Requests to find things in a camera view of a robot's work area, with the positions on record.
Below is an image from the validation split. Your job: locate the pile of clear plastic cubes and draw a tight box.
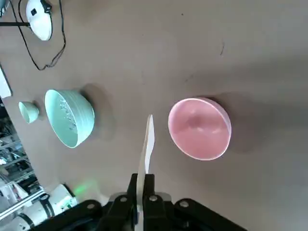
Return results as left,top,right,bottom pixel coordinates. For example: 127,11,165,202
58,98,77,132

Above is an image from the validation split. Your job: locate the pink bowl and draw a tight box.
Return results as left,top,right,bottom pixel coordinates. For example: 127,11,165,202
167,97,233,161

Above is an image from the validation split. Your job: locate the white desk lamp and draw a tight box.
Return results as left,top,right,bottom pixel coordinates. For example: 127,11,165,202
0,0,53,41

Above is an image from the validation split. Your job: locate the large green bowl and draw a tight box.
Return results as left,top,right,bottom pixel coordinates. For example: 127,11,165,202
44,89,95,149

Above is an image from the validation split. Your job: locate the beige wooden spoon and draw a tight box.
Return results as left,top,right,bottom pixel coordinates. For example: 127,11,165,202
136,114,155,226

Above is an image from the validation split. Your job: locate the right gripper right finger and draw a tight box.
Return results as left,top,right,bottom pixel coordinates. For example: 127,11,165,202
143,173,248,231

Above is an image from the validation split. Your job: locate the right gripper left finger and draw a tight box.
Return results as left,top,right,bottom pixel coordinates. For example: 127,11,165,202
45,173,140,231

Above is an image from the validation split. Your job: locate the black lamp cable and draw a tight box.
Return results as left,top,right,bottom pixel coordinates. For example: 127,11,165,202
18,0,66,71

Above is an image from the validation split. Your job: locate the small green bowl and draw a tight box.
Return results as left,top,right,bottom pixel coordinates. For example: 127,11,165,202
18,101,39,124

